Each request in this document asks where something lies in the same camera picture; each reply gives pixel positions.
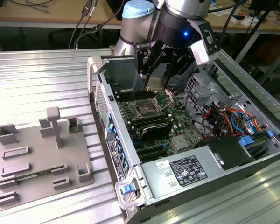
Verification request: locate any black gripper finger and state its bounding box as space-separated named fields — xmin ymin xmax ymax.
xmin=162 ymin=52 xmax=195 ymax=88
xmin=134 ymin=43 xmax=166 ymax=89

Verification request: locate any silver green CPU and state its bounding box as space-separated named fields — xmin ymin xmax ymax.
xmin=146 ymin=77 xmax=166 ymax=92

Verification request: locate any black RAM slot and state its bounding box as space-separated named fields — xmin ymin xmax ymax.
xmin=115 ymin=88 xmax=154 ymax=97
xmin=118 ymin=93 xmax=156 ymax=102
xmin=129 ymin=119 xmax=173 ymax=128
xmin=127 ymin=113 xmax=171 ymax=123

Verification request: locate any CPU socket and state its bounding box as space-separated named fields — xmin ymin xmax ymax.
xmin=130 ymin=99 xmax=165 ymax=122

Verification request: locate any black expansion slot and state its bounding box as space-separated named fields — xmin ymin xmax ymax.
xmin=140 ymin=151 xmax=169 ymax=162
xmin=137 ymin=145 xmax=168 ymax=156

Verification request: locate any open PC case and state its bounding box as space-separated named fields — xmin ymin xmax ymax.
xmin=87 ymin=50 xmax=280 ymax=224

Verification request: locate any metal socket cover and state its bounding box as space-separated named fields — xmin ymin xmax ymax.
xmin=154 ymin=90 xmax=178 ymax=112

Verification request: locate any silver perforated drive cage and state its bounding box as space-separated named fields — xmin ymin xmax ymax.
xmin=183 ymin=66 xmax=227 ymax=112

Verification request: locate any green motherboard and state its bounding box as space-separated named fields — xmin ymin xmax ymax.
xmin=114 ymin=81 xmax=208 ymax=164

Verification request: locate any black graphics card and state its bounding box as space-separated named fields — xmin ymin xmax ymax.
xmin=140 ymin=123 xmax=173 ymax=141

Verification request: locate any silver chipset heatsink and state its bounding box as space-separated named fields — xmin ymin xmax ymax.
xmin=171 ymin=135 xmax=189 ymax=150

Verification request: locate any small white box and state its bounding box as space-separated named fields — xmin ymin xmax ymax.
xmin=241 ymin=16 xmax=259 ymax=27

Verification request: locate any black monitor with stand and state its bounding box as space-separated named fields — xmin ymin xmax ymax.
xmin=246 ymin=0 xmax=280 ymax=35

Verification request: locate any black plastic air shroud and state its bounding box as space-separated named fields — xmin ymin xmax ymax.
xmin=196 ymin=136 xmax=256 ymax=170

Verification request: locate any black computer tower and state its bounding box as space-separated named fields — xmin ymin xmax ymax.
xmin=262 ymin=66 xmax=280 ymax=94

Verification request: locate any silver power supply unit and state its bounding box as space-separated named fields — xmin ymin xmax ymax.
xmin=140 ymin=146 xmax=224 ymax=199

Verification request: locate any grey parts rack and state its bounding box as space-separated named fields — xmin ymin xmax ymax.
xmin=0 ymin=106 xmax=96 ymax=212

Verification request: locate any green RAM stick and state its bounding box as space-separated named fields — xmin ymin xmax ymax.
xmin=14 ymin=169 xmax=54 ymax=184

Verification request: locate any black wire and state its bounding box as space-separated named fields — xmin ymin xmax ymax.
xmin=184 ymin=98 xmax=207 ymax=135

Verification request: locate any black camera cable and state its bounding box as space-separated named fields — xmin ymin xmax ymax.
xmin=73 ymin=9 xmax=126 ymax=49
xmin=69 ymin=0 xmax=95 ymax=49

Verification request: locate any orange wire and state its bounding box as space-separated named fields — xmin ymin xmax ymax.
xmin=220 ymin=107 xmax=266 ymax=131

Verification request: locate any red wire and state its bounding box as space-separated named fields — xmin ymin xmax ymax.
xmin=219 ymin=109 xmax=231 ymax=138

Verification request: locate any blue wire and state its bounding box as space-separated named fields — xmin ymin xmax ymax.
xmin=231 ymin=112 xmax=259 ymax=135

